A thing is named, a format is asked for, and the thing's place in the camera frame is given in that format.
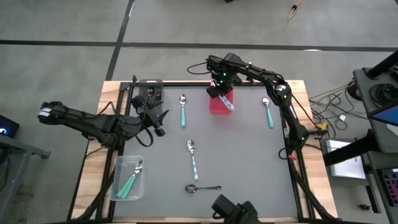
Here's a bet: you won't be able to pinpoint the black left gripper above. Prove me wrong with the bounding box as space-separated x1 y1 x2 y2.
123 95 170 137

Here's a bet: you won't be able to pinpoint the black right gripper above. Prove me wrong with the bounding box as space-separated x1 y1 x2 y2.
206 52 243 98

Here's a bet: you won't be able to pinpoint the red plastic bin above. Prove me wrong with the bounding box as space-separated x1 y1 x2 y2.
208 80 234 115

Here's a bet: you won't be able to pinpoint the gray plastic bin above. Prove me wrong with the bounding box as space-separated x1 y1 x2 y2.
136 78 165 115

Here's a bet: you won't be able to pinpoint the clear plastic bin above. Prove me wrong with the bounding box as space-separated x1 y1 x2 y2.
110 155 146 202

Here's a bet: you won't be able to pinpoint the gray table mat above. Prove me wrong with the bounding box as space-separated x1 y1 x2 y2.
113 84 299 218

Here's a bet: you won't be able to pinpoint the black stand leg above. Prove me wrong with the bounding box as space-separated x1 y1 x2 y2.
322 129 383 167

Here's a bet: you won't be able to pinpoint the gray equipment cart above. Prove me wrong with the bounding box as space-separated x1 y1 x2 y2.
353 67 398 153

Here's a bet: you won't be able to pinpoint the white box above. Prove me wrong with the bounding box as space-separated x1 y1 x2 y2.
325 139 367 180

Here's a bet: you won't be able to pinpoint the gray metal table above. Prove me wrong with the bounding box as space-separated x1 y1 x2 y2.
0 133 52 215

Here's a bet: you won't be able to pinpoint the black computer tower blue light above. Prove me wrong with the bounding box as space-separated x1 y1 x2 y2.
0 114 20 139

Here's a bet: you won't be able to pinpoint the black diagonal pole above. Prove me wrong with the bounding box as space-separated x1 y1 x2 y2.
365 51 398 80

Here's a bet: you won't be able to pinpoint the blue laptop screen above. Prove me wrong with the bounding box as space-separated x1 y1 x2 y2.
366 104 398 128

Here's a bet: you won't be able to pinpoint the backlit keyboard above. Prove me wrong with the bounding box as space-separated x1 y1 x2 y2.
381 167 398 208

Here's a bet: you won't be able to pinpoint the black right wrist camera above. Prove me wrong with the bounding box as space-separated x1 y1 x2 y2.
206 86 223 99

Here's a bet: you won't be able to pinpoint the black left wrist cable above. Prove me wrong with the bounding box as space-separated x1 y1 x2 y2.
134 126 155 148

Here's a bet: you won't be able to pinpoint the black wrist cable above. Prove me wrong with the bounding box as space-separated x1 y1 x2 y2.
134 126 155 148
187 60 215 76

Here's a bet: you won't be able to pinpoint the black metal table frame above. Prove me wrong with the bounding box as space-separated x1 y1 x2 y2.
67 73 340 224

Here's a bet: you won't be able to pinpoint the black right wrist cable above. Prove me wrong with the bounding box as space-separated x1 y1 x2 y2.
187 60 215 76

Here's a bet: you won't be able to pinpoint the tangled floor cables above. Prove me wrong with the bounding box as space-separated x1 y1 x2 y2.
307 82 357 131

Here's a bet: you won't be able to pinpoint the yellow hanging cord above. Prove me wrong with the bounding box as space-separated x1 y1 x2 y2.
288 0 304 21

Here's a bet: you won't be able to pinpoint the coiled black cable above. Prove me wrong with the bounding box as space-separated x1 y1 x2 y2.
369 82 398 108

